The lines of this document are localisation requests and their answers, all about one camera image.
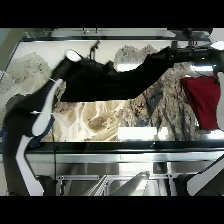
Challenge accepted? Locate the red garment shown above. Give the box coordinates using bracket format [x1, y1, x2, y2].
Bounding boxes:
[179, 75, 222, 131]

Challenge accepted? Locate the silver frame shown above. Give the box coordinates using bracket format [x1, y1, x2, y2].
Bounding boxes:
[0, 27, 224, 197]

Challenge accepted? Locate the black garment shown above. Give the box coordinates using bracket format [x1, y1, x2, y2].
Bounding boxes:
[59, 46, 174, 103]

